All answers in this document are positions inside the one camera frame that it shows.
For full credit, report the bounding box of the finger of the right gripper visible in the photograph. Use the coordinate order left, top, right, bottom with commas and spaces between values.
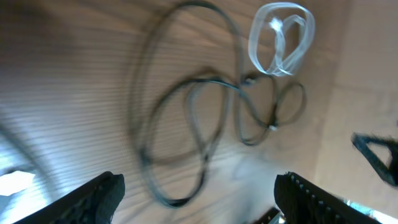
351, 133, 397, 187

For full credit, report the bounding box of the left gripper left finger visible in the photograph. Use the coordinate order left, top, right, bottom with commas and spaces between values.
16, 171, 126, 224

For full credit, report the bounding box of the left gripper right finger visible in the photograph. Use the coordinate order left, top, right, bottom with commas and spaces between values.
274, 172, 379, 224

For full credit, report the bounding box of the black USB cable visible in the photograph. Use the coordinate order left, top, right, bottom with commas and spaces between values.
186, 71, 308, 147
129, 0, 246, 208

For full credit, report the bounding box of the white USB cable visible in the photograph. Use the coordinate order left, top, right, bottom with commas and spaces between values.
248, 2, 316, 77

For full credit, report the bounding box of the cardboard box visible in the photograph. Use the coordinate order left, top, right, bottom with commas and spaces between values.
314, 1, 397, 217

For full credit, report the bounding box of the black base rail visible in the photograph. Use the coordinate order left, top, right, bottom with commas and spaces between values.
252, 207, 282, 224

